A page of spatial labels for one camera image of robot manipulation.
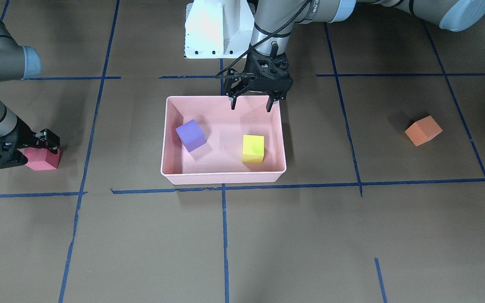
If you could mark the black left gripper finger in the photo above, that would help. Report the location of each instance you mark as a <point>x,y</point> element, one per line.
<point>270,102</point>
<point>233,101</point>

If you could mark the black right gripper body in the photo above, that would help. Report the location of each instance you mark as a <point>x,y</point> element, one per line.
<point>22,136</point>

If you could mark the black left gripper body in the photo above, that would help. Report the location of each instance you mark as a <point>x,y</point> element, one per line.
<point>239,85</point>

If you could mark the red foam block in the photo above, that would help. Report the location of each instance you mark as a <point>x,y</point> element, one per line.
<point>42,159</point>

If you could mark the yellow foam block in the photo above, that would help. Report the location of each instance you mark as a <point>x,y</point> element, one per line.
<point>253,149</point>

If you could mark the purple foam block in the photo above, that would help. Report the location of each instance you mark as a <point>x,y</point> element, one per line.
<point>191,135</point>

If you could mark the orange foam block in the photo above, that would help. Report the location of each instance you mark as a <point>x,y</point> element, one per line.
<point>423,131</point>

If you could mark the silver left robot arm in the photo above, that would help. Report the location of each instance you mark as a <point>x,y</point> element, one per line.
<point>274,19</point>

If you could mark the pink plastic bin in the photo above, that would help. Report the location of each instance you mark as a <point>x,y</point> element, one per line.
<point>220,159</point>

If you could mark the white pedestal column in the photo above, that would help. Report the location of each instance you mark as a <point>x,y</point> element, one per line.
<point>218,28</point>

